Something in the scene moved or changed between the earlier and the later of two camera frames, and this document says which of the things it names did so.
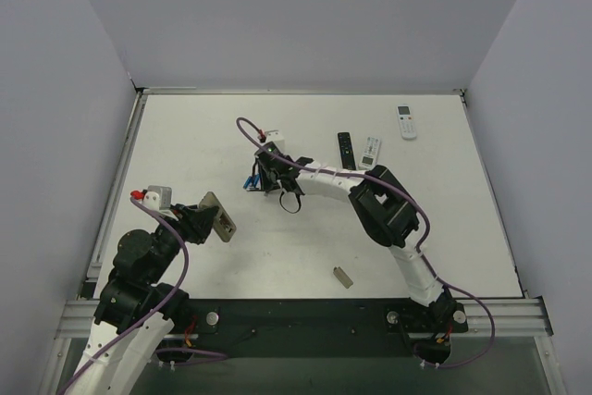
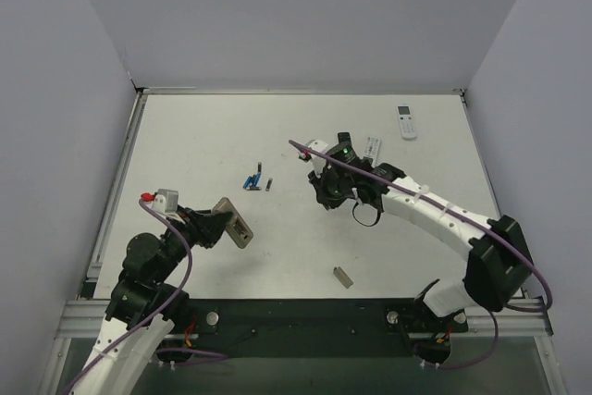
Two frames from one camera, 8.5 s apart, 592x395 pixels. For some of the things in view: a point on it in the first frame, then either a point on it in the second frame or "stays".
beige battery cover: x=342 y=277 stays
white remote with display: x=407 y=124 stays
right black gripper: x=267 y=175 → x=328 y=189
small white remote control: x=369 y=156 stays
